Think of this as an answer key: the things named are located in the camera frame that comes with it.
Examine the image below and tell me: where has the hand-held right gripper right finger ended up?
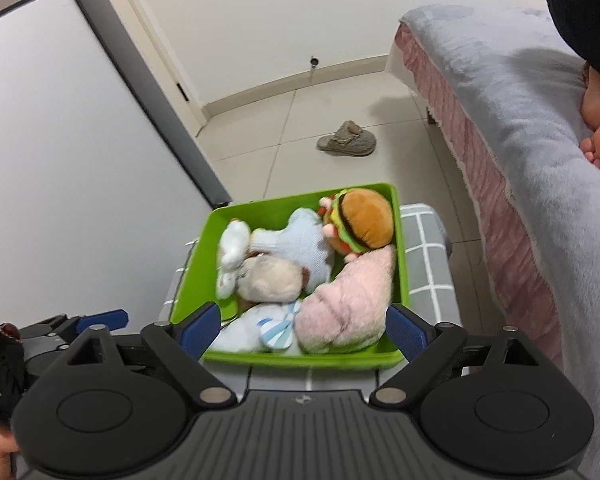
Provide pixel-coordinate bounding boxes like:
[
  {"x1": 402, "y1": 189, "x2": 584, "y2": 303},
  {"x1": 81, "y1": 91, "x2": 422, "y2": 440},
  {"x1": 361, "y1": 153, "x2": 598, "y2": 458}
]
[{"x1": 369, "y1": 304, "x2": 533, "y2": 408}]

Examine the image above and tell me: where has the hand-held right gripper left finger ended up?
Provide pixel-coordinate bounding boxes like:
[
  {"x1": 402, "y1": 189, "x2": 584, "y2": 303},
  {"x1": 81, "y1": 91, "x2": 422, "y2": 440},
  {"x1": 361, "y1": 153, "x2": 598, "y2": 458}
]
[{"x1": 65, "y1": 302, "x2": 239, "y2": 407}]

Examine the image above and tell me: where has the white cabinet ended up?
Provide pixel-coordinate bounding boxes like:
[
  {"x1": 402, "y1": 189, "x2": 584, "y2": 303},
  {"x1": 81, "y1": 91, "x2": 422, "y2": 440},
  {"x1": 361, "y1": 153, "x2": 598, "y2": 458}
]
[{"x1": 0, "y1": 0, "x2": 233, "y2": 341}]

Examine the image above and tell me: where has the hamburger plush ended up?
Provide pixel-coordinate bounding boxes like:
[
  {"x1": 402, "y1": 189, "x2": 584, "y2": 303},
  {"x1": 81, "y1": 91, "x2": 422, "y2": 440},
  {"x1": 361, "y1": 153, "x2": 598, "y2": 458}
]
[{"x1": 319, "y1": 187, "x2": 396, "y2": 263}]

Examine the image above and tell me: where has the white door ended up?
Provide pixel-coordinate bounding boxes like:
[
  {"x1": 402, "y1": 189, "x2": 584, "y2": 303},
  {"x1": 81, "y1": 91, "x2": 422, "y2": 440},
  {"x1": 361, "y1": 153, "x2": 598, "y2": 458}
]
[{"x1": 87, "y1": 0, "x2": 208, "y2": 123}]

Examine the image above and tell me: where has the pink fluffy plush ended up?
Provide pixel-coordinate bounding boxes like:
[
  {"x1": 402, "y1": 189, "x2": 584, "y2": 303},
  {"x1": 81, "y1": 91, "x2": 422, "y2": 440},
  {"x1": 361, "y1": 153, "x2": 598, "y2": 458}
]
[{"x1": 295, "y1": 245, "x2": 398, "y2": 356}]

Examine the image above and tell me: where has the grey fleece blanket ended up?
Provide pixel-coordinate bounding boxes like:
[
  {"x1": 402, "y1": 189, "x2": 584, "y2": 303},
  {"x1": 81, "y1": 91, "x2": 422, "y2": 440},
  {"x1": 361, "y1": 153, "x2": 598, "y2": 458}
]
[{"x1": 399, "y1": 5, "x2": 600, "y2": 480}]

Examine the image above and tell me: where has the grey slipper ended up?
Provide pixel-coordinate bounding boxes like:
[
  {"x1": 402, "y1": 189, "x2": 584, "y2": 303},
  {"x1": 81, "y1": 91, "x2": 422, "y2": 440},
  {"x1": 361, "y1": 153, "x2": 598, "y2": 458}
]
[{"x1": 316, "y1": 120, "x2": 377, "y2": 157}]

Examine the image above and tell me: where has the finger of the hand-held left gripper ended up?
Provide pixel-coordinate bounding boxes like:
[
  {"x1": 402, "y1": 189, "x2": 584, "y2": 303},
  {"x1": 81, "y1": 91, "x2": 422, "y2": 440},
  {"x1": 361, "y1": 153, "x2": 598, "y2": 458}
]
[{"x1": 40, "y1": 307, "x2": 131, "y2": 347}]

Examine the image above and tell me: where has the white blue-eared bunny plush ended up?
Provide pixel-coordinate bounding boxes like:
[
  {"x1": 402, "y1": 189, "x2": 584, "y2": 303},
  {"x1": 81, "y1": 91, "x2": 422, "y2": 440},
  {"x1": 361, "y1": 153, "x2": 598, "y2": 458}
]
[{"x1": 210, "y1": 300, "x2": 303, "y2": 358}]

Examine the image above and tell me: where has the bed with grey blanket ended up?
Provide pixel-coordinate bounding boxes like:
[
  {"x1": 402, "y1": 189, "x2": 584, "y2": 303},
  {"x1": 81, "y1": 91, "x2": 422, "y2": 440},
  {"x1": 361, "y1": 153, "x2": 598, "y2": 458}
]
[{"x1": 387, "y1": 5, "x2": 600, "y2": 480}]

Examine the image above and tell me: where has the pale knitted plush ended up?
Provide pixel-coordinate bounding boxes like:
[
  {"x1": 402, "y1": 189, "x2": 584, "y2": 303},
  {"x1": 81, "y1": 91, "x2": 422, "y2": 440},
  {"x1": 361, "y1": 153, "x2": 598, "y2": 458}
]
[{"x1": 217, "y1": 208, "x2": 336, "y2": 297}]

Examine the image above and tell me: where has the green plastic bin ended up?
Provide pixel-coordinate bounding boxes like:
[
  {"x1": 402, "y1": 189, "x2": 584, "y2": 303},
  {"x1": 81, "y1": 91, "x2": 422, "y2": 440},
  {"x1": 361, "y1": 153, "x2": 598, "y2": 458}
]
[{"x1": 170, "y1": 182, "x2": 412, "y2": 368}]

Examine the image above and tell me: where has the beige bear plush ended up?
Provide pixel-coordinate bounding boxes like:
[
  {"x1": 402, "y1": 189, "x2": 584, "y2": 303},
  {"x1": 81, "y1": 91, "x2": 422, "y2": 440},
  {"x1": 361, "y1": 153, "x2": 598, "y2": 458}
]
[{"x1": 235, "y1": 255, "x2": 311, "y2": 306}]

